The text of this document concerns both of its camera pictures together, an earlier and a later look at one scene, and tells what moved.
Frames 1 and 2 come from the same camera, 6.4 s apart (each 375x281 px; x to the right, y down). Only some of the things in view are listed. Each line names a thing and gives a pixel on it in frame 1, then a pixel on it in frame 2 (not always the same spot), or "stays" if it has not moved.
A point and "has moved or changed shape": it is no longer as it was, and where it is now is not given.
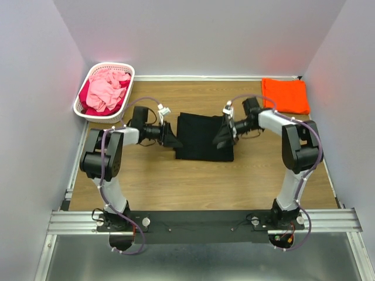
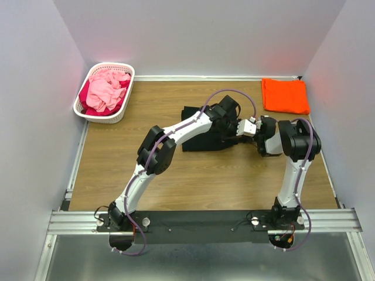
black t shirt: (197, 133) has moved or changed shape
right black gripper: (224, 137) to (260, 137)
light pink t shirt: (105, 88) stays
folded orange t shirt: (290, 95) stays
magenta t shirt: (87, 109) stays
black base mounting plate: (201, 227) stays
